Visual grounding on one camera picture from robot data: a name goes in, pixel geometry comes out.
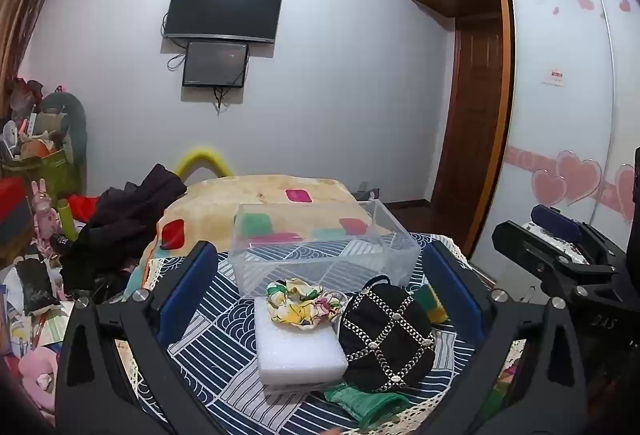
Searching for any small black wall monitor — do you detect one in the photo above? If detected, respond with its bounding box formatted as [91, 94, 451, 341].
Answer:
[182, 41, 250, 88]

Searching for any brown curtain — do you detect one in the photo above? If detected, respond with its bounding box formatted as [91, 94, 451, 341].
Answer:
[0, 0, 77, 92]

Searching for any yellow foam loop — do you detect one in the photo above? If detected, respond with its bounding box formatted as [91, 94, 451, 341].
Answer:
[173, 145, 234, 180]

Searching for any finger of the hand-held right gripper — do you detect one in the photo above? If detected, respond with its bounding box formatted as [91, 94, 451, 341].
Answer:
[491, 221, 621, 290]
[530, 205, 623, 261]

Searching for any brown wooden door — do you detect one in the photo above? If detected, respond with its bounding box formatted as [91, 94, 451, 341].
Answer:
[431, 14, 507, 246]

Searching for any yellow green sponge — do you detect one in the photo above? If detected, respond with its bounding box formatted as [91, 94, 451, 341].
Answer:
[413, 284, 449, 324]

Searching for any green tube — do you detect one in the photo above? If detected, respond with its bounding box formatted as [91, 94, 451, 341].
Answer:
[57, 198, 79, 242]

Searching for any pink soft toy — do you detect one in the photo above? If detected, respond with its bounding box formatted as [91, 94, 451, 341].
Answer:
[17, 346, 62, 412]

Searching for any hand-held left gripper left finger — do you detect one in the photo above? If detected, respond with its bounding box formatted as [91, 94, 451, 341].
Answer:
[54, 240, 221, 435]

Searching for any black clothing pile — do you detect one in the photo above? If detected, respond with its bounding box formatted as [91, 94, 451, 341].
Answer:
[60, 163, 189, 292]

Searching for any clear plastic storage box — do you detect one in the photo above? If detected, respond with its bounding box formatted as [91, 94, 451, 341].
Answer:
[228, 200, 422, 299]

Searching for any red cloth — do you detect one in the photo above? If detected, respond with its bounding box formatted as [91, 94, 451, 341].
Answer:
[67, 195, 102, 225]

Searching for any black studded pouch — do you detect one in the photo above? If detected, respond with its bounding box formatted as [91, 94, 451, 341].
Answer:
[339, 275, 437, 392]

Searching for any white foam block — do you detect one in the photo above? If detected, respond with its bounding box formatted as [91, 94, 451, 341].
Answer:
[254, 297, 349, 388]

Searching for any wall-mounted black television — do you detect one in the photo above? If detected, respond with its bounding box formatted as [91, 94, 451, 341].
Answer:
[165, 0, 285, 44]

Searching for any yellow blanket with coloured squares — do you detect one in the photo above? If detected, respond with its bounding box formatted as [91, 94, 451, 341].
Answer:
[122, 174, 397, 298]

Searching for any green box of clutter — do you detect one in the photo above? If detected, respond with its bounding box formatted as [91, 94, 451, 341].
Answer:
[0, 77, 83, 200]

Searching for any white heart print wardrobe door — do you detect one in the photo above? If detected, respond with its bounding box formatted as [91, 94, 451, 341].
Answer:
[504, 0, 617, 262]
[593, 0, 640, 227]

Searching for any green knitted cloth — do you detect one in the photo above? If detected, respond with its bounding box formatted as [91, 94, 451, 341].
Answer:
[324, 383, 412, 432]

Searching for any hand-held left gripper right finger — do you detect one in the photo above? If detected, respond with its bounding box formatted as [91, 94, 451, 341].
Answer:
[422, 240, 589, 435]

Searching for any pink rabbit plush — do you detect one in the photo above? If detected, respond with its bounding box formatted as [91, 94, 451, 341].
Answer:
[29, 180, 65, 262]

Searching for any floral fabric scrunchie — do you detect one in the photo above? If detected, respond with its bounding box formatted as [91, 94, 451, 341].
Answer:
[265, 278, 347, 331]

